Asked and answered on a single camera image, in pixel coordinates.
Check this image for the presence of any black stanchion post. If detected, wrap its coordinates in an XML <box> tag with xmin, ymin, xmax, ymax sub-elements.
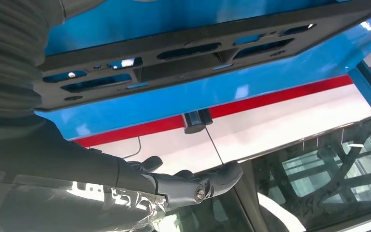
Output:
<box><xmin>182</xmin><ymin>109</ymin><xmax>214</xmax><ymax>134</ymax></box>

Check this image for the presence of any blue metal shelf rack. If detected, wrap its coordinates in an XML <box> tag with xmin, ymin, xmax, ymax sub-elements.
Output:
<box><xmin>35</xmin><ymin>0</ymin><xmax>371</xmax><ymax>142</ymax></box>

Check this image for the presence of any white car with red stripe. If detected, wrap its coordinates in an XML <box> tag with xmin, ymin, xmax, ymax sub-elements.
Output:
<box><xmin>73</xmin><ymin>38</ymin><xmax>371</xmax><ymax>232</ymax></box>

